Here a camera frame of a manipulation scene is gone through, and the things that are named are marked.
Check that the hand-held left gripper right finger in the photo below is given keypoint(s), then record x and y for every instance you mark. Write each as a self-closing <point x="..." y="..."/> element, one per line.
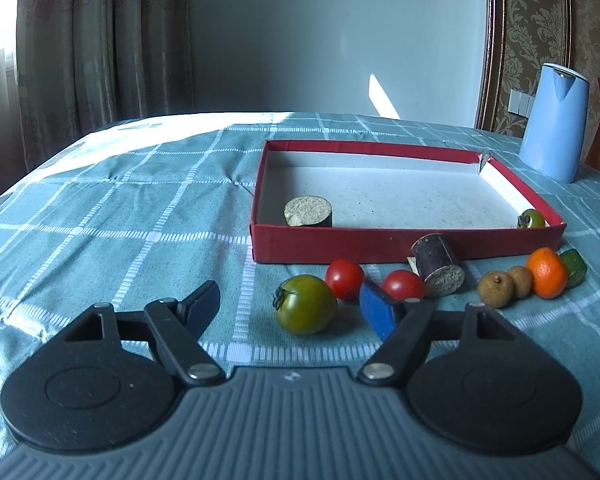
<point x="377" y="312"/>

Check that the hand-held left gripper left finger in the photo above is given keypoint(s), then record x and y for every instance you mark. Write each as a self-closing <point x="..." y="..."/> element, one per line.
<point x="202" y="307"/>

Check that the red tomato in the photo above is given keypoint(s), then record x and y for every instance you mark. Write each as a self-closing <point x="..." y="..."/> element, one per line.
<point x="405" y="284"/>
<point x="345" y="278"/>

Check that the green lime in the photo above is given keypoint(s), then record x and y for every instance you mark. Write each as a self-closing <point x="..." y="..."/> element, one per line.
<point x="575" y="266"/>

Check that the large green tomato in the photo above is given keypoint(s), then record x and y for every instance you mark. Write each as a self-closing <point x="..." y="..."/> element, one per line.
<point x="305" y="307"/>

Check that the orange mandarin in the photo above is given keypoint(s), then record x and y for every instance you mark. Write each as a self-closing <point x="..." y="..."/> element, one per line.
<point x="546" y="272"/>

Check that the sugarcane piece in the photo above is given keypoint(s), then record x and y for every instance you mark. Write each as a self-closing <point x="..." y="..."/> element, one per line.
<point x="307" y="212"/>
<point x="435" y="256"/>

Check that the red cardboard box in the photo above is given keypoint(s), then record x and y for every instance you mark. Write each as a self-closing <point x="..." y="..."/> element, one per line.
<point x="390" y="195"/>

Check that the small green tomato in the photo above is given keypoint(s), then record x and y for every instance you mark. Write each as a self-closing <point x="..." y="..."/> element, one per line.
<point x="532" y="219"/>

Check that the brown longan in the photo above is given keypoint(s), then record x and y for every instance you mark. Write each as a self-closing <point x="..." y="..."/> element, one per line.
<point x="495" y="289"/>
<point x="522" y="280"/>

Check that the blue kettle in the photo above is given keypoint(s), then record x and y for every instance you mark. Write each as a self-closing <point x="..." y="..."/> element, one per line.
<point x="552" y="125"/>

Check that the teal checked tablecloth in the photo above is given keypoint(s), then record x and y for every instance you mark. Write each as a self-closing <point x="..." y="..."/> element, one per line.
<point x="105" y="220"/>

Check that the patterned brown curtain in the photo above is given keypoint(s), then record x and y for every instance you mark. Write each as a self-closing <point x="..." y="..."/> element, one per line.
<point x="95" y="45"/>

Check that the white light switch panel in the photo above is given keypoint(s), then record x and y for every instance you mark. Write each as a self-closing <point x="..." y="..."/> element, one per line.
<point x="520" y="102"/>

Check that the dark wooden wall moulding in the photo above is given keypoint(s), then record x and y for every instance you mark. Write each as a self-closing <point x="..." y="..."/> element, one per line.
<point x="490" y="45"/>

